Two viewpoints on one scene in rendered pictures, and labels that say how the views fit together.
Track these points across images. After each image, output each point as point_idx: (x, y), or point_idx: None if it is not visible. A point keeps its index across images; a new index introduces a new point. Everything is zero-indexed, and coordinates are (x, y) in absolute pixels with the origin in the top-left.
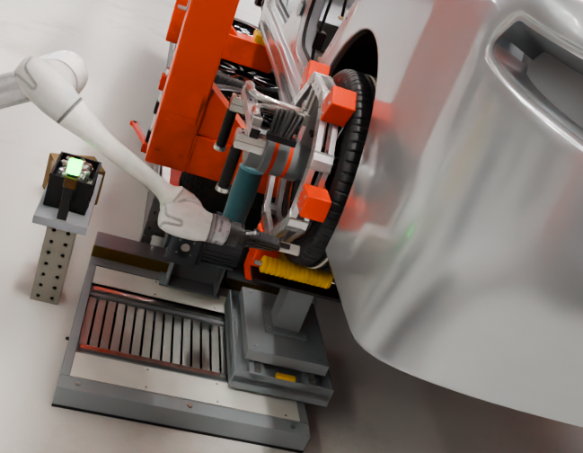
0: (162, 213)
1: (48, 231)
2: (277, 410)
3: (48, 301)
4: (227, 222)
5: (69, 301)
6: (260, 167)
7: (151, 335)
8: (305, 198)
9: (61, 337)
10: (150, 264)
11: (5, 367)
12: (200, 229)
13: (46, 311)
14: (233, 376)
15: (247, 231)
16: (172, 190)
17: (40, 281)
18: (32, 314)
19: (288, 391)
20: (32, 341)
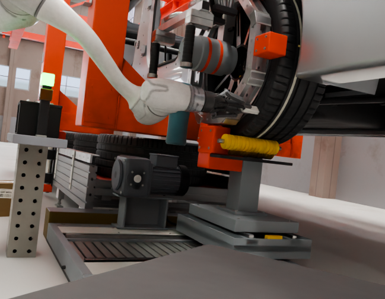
0: (147, 85)
1: (18, 177)
2: None
3: (25, 255)
4: (201, 88)
5: (44, 254)
6: (201, 60)
7: (137, 251)
8: (267, 35)
9: (54, 272)
10: (101, 219)
11: (13, 295)
12: (184, 92)
13: (28, 261)
14: (234, 246)
15: (218, 93)
16: (139, 86)
17: (16, 235)
18: (16, 264)
19: (279, 250)
20: (29, 277)
